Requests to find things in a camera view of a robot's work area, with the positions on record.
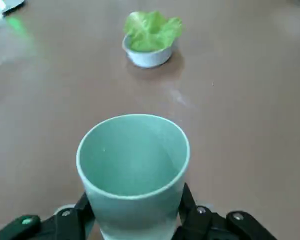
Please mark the green lettuce leaf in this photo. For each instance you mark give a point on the green lettuce leaf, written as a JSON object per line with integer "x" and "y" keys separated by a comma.
{"x": 150, "y": 30}

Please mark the green plastic cup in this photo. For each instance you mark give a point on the green plastic cup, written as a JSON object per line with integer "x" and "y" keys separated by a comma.
{"x": 132, "y": 212}

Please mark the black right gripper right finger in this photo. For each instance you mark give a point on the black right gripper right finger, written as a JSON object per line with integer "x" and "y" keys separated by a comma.
{"x": 197, "y": 222}

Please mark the smaller grey bowl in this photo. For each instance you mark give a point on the smaller grey bowl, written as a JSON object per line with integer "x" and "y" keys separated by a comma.
{"x": 150, "y": 58}

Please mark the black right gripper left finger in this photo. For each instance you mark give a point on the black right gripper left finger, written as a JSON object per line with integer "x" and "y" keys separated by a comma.
{"x": 65, "y": 220}

